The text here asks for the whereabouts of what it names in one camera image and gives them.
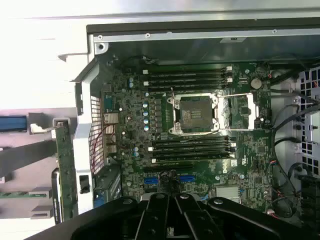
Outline blue expansion slot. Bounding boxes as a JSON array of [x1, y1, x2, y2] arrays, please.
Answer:
[[143, 174, 198, 186]]

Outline silver chipset heatsink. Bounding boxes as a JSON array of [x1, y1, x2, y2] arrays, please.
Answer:
[[215, 185, 242, 205]]

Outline black expansion slot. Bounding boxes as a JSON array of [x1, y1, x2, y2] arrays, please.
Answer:
[[142, 163, 195, 174]]

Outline black open PC case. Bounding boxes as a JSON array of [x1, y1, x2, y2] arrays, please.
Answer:
[[69, 19, 320, 240]]

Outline small silver heatsink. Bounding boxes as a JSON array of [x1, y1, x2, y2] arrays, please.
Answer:
[[103, 112, 119, 125]]

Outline CPU socket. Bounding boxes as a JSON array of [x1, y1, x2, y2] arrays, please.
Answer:
[[166, 92, 221, 137]]

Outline green motherboard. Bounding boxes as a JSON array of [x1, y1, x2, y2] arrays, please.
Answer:
[[101, 61, 273, 213]]

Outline silver socket cover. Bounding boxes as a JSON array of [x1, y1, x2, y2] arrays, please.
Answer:
[[216, 91, 261, 131]]

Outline black-latch RAM slot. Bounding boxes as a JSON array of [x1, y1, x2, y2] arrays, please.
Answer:
[[142, 72, 233, 81], [142, 83, 233, 93]]

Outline white-latch RAM slot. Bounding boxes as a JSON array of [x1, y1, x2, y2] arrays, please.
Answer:
[[142, 77, 233, 87], [142, 66, 233, 76]]

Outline green RAM stick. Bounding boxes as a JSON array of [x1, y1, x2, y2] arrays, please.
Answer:
[[0, 191, 48, 199]]

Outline grey parts rack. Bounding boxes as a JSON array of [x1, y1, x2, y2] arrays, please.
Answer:
[[0, 111, 76, 221]]

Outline silver coin battery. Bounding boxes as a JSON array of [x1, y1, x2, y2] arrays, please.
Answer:
[[250, 77, 263, 89]]

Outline silver perforated disk bay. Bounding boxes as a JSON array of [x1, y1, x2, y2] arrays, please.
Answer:
[[296, 66, 320, 177]]

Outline hard disk blue caddy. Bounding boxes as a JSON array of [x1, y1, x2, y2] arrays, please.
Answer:
[[0, 114, 27, 133]]

